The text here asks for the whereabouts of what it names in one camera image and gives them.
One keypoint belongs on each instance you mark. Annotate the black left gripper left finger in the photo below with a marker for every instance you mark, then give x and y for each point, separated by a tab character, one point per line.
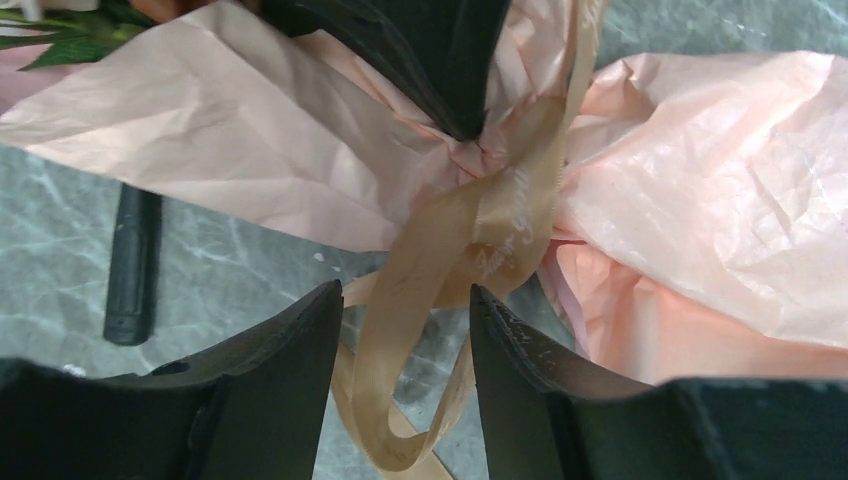
250	407

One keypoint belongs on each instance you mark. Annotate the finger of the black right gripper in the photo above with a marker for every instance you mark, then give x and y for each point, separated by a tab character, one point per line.
437	52

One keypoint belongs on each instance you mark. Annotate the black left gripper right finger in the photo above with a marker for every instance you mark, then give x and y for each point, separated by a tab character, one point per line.
549	413

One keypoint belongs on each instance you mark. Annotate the brown ribbon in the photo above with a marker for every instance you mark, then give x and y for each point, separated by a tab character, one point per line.
492	231

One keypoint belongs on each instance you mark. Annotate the black cylindrical vase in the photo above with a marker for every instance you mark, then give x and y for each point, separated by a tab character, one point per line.
130	308

